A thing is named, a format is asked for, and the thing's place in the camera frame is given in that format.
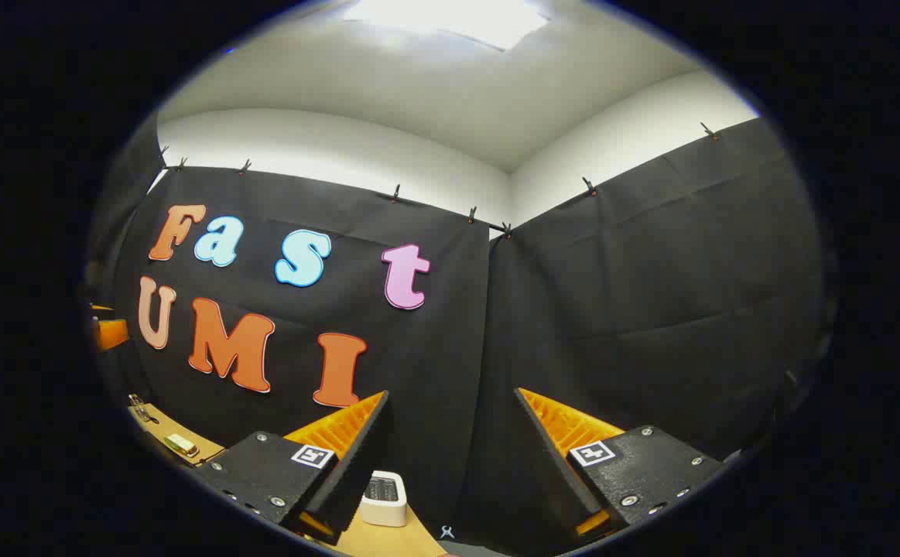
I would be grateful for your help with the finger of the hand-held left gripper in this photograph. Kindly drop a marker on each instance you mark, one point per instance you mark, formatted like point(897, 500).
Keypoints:
point(111, 334)

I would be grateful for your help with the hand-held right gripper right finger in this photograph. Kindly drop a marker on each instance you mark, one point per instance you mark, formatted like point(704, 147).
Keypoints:
point(550, 456)

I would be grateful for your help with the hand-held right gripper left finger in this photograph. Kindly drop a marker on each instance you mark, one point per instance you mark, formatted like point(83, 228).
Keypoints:
point(357, 464)

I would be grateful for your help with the white box appliance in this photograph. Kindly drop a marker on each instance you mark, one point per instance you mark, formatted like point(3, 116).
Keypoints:
point(384, 501)

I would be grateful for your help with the small clear glass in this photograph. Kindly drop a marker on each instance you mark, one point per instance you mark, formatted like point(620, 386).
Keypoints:
point(138, 404)

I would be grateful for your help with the black backdrop cloth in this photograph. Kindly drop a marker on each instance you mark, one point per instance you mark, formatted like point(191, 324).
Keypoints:
point(651, 309)
point(419, 348)

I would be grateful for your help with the row of black cloth clips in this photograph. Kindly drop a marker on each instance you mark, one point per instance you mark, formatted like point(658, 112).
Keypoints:
point(395, 193)

